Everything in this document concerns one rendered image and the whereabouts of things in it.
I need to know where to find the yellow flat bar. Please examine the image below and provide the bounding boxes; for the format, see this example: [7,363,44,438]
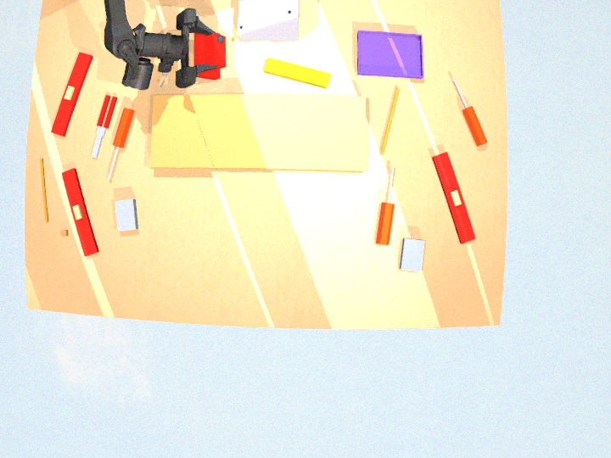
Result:
[264,58,330,89]

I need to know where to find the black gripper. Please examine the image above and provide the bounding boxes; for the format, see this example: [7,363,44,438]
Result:
[157,8,218,89]

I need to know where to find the purple rectangular tray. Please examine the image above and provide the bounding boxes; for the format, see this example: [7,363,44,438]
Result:
[357,30,423,80]

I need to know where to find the orange-handled awl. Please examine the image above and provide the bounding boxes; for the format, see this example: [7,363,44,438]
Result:
[108,108,135,179]
[376,168,394,245]
[453,78,487,147]

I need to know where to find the pale yellow panel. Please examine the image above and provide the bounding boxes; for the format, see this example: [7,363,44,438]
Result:
[149,94,366,172]

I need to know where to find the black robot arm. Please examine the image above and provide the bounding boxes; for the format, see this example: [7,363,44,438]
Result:
[104,0,179,91]

